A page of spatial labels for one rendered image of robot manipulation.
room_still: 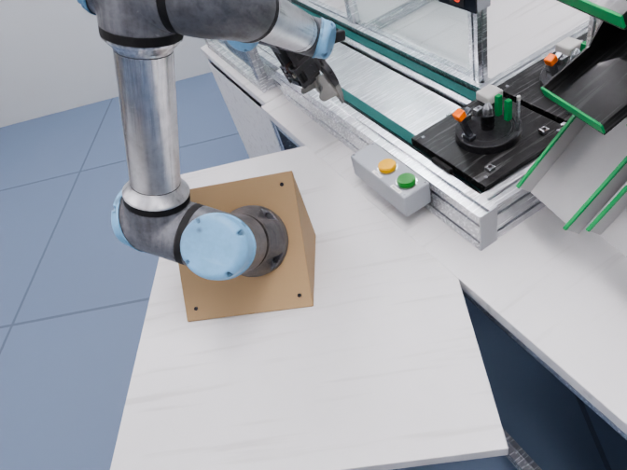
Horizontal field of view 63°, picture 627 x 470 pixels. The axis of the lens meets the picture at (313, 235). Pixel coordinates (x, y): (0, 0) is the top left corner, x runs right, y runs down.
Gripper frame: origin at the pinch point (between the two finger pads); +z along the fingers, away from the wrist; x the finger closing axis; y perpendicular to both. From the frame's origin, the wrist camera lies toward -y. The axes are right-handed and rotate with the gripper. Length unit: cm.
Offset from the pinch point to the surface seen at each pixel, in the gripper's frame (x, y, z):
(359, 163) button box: 18.8, 10.8, 6.9
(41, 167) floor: -274, 97, 53
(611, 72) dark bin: 65, -13, -10
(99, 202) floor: -196, 81, 66
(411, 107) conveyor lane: 8.0, -14.4, 14.7
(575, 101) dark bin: 63, -7, -9
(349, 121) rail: 4.1, 1.5, 6.6
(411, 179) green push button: 33.6, 8.4, 7.7
